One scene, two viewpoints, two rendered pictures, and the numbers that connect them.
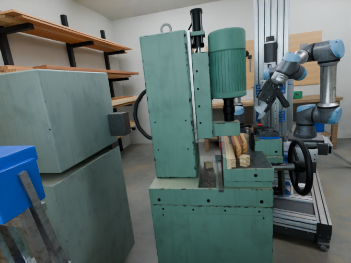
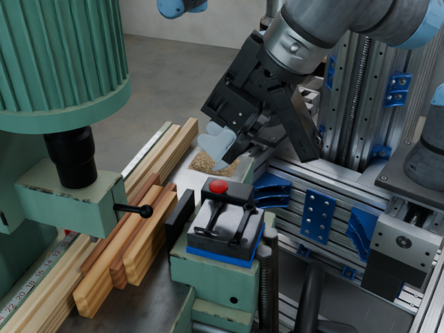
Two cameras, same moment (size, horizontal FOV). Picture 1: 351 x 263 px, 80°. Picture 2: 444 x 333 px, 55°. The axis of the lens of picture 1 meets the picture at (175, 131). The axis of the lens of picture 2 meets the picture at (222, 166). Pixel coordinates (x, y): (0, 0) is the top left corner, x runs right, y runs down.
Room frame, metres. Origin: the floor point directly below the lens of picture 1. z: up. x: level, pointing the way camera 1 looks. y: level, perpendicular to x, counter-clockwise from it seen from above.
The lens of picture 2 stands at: (0.62, -0.54, 1.44)
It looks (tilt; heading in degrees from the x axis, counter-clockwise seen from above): 36 degrees down; 6
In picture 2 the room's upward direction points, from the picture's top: straight up
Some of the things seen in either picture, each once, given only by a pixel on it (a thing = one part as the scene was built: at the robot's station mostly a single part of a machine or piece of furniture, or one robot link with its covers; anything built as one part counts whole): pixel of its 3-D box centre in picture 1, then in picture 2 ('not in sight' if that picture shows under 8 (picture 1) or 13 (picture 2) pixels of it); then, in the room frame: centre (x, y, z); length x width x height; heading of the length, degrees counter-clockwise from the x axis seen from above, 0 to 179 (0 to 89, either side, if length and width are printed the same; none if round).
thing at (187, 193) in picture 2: (256, 138); (198, 230); (1.11, -0.45, 0.95); 0.09 x 0.07 x 0.09; 168
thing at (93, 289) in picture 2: (236, 145); (126, 243); (1.09, -0.33, 0.93); 0.26 x 0.02 x 0.05; 168
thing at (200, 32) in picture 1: (196, 29); not in sight; (1.10, -0.15, 1.53); 0.08 x 0.08 x 0.17; 78
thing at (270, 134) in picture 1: (265, 131); (227, 217); (1.10, -0.49, 0.99); 0.13 x 0.11 x 0.06; 168
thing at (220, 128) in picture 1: (225, 129); (74, 199); (1.07, -0.27, 1.03); 0.14 x 0.07 x 0.09; 78
